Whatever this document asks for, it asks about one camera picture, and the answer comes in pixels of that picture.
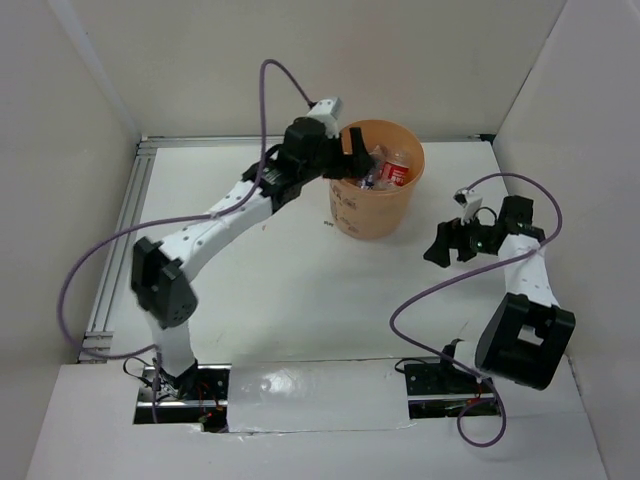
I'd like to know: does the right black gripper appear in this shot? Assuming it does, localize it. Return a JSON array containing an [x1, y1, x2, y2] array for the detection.
[[424, 209, 496, 267]]

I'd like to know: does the black label bottle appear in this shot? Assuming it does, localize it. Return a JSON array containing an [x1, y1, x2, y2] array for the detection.
[[356, 167, 380, 190]]

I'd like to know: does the clear unlabeled bottle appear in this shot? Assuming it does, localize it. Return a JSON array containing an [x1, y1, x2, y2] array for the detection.
[[369, 145, 388, 175]]

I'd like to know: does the red label red cap bottle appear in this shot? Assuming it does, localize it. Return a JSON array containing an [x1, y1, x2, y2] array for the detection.
[[379, 150, 411, 188]]

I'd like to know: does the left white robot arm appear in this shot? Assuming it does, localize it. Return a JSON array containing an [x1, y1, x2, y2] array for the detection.
[[130, 117, 373, 399]]

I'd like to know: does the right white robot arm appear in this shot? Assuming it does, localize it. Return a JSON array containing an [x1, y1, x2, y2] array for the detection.
[[423, 189, 576, 390]]

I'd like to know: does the orange plastic bin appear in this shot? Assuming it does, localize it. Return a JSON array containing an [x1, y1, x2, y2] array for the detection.
[[329, 119, 425, 240]]

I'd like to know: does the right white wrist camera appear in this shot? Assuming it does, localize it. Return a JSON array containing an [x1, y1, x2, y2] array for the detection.
[[453, 188, 483, 225]]

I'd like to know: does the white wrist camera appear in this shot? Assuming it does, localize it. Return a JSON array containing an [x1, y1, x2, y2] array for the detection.
[[453, 188, 483, 225], [307, 97, 343, 138]]

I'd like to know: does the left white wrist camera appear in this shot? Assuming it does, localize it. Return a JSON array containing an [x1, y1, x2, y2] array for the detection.
[[307, 97, 343, 138]]

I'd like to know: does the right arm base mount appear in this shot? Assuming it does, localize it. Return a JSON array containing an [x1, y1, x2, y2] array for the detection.
[[394, 358, 500, 420]]

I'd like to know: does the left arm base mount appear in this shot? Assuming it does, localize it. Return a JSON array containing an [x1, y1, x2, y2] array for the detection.
[[122, 357, 230, 434]]

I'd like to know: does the aluminium frame rail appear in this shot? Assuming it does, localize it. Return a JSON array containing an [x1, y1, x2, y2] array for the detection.
[[109, 118, 504, 376]]

